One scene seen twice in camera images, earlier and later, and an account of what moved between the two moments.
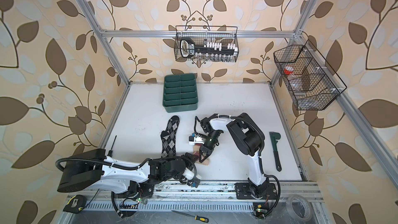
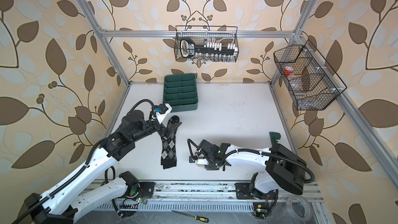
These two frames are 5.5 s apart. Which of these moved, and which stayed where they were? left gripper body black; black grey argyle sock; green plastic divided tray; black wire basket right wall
Moved: left gripper body black
Stayed: black grey argyle sock; green plastic divided tray; black wire basket right wall
